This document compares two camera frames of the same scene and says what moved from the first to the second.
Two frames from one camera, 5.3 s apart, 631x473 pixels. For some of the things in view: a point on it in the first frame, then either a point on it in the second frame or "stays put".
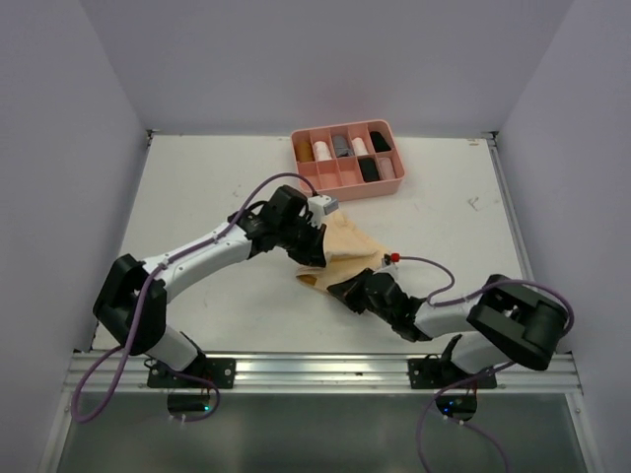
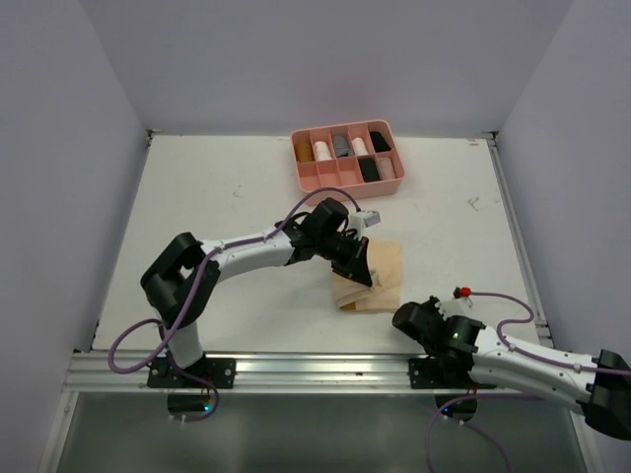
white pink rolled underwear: [321, 151] stays put
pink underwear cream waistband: [385, 168] stays put
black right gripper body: [380, 311] → [432, 306]
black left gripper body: [300, 237] → [340, 250]
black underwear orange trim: [369, 168] stays put
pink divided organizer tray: [349, 160] stays put
